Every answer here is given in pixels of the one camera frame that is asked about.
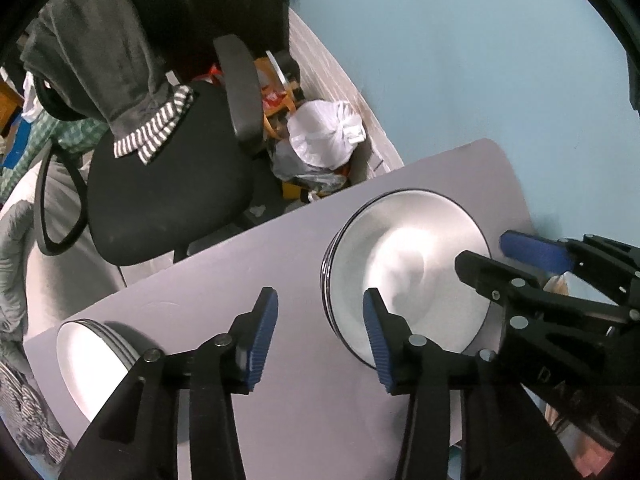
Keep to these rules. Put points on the black office chair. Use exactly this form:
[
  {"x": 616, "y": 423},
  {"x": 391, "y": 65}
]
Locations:
[{"x": 170, "y": 200}]

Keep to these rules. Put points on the grey garment with striped cuffs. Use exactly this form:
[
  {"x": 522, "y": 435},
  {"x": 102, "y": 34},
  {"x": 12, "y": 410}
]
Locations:
[{"x": 100, "y": 60}]

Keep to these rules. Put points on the striped cloth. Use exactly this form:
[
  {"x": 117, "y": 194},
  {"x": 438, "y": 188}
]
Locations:
[{"x": 30, "y": 410}]

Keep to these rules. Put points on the grey quilted jacket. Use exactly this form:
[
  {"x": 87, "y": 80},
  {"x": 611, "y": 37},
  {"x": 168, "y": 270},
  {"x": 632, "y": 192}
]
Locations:
[{"x": 12, "y": 260}]

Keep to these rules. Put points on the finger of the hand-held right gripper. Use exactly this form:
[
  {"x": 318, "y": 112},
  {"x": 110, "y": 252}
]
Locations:
[
  {"x": 490, "y": 275},
  {"x": 535, "y": 252}
]

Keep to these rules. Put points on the blue box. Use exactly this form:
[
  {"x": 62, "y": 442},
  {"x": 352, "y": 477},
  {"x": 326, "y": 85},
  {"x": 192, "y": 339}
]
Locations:
[{"x": 15, "y": 142}]

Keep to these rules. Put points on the small white plate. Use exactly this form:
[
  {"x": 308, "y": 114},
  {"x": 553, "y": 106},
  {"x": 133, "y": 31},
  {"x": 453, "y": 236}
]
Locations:
[
  {"x": 85, "y": 365},
  {"x": 128, "y": 348}
]

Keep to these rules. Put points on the yellow box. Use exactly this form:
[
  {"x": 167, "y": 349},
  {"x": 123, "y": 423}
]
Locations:
[{"x": 291, "y": 191}]

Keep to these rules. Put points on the white plastic bag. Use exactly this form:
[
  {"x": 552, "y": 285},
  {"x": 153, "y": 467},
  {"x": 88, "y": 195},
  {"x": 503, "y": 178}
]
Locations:
[{"x": 320, "y": 135}]

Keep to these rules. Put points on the green checkered cloth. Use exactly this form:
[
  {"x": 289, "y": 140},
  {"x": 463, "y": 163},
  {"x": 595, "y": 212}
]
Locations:
[{"x": 65, "y": 132}]

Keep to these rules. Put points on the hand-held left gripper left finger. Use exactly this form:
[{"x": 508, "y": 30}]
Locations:
[{"x": 260, "y": 340}]

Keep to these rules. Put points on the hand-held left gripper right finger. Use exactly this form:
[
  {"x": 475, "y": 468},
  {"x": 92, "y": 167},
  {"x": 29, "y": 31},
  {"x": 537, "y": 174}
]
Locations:
[{"x": 376, "y": 342}]

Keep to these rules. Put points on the grey plastic bag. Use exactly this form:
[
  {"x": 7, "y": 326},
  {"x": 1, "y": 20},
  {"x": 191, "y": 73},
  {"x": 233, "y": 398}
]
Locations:
[{"x": 295, "y": 167}]

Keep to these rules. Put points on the grey covered sofa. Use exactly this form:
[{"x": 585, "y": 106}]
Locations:
[{"x": 60, "y": 280}]

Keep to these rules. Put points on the orange bag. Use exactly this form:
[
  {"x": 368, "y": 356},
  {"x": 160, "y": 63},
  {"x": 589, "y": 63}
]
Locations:
[{"x": 272, "y": 122}]

